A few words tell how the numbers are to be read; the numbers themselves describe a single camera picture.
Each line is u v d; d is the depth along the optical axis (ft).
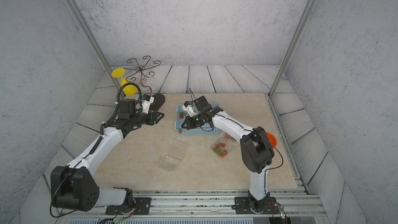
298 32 2.85
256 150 1.60
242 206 2.38
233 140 3.08
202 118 2.17
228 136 3.15
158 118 2.57
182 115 3.54
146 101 2.42
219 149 2.99
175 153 3.00
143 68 3.06
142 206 2.38
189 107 2.63
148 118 2.38
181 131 2.79
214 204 2.44
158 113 2.58
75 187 1.33
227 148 3.00
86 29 2.80
